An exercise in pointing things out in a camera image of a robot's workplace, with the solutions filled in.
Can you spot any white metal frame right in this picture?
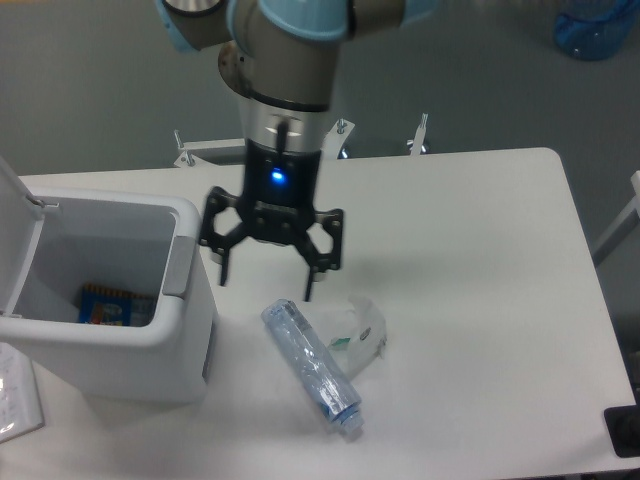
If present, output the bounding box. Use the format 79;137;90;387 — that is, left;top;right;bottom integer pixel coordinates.
591;171;639;268

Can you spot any clear plastic water bottle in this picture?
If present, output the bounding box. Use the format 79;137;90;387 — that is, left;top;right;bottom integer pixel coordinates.
261;299;364;437

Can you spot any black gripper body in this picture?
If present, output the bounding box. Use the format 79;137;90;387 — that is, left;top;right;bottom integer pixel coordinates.
239;140;321;245

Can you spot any black device at table edge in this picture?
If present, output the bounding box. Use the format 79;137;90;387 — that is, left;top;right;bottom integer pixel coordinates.
604;405;639;458

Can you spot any clear crumpled plastic packaging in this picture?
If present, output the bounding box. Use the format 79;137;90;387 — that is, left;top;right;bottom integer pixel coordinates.
327;295;388;380

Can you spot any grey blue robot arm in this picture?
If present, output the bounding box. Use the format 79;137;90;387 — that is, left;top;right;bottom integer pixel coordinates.
156;1;436;281

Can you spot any blue snack wrapper in bin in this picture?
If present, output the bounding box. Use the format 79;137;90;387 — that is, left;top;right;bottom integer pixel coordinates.
77;283;157;327

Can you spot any white plastic trash can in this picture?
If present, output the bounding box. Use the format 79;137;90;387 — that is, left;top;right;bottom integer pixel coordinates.
1;165;218;403

